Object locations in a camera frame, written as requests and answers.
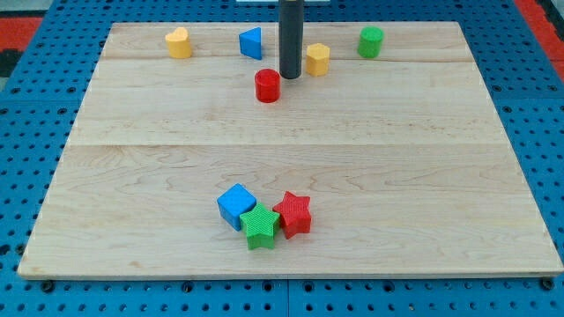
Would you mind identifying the red star block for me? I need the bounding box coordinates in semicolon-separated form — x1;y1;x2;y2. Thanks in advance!
272;191;312;240

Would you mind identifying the blue cube block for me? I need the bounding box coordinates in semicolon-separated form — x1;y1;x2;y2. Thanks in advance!
217;183;256;232

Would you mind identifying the green star block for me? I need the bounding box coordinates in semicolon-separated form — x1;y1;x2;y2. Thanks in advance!
240;203;280;250

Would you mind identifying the red cylinder block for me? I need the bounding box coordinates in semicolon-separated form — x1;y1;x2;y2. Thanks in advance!
255;69;281;103

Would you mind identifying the wooden board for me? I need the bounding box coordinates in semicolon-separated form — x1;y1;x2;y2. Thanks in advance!
18;22;563;280

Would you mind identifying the yellow hexagon block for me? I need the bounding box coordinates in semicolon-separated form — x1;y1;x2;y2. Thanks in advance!
306;43;330;77

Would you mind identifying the blue triangle block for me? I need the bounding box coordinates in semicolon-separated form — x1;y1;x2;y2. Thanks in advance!
239;26;263;60

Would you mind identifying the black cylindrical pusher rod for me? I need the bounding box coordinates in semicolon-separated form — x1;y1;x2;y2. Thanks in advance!
278;0;304;79

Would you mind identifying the green cylinder block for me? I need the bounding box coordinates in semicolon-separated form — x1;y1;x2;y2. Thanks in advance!
357;26;384;58

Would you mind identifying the yellow heart block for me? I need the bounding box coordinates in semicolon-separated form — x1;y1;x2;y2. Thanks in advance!
165;26;192;59

